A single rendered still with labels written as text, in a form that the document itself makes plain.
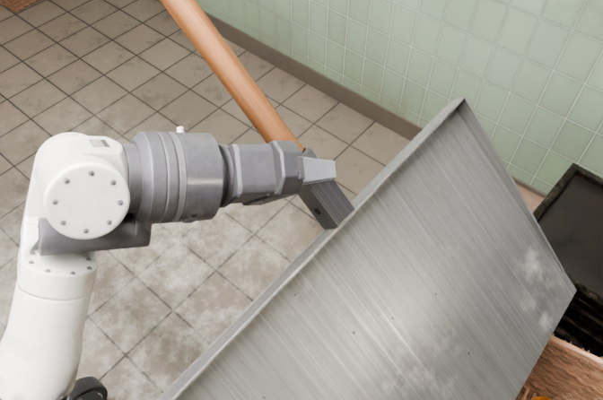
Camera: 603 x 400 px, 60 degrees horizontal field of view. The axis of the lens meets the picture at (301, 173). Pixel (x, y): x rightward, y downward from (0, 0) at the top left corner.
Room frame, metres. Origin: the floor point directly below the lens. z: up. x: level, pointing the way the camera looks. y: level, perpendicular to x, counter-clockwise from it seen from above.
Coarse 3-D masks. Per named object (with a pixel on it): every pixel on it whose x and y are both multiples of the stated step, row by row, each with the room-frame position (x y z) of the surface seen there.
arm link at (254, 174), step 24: (192, 144) 0.33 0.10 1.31; (216, 144) 0.34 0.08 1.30; (240, 144) 0.35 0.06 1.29; (264, 144) 0.36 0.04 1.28; (288, 144) 0.36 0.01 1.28; (192, 168) 0.31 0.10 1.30; (216, 168) 0.32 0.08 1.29; (240, 168) 0.32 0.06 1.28; (264, 168) 0.33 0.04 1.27; (288, 168) 0.33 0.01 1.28; (192, 192) 0.29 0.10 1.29; (216, 192) 0.30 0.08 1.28; (240, 192) 0.31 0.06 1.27; (264, 192) 0.31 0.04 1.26; (288, 192) 0.32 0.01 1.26; (192, 216) 0.29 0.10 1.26
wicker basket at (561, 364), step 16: (544, 352) 0.35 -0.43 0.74; (560, 352) 0.34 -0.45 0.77; (576, 352) 0.33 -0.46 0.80; (544, 368) 0.34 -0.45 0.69; (560, 368) 0.33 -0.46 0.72; (576, 368) 0.32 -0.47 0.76; (592, 368) 0.31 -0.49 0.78; (528, 384) 0.34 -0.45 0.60; (544, 384) 0.33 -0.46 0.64; (560, 384) 0.32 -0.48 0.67; (576, 384) 0.31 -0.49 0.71; (592, 384) 0.30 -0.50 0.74
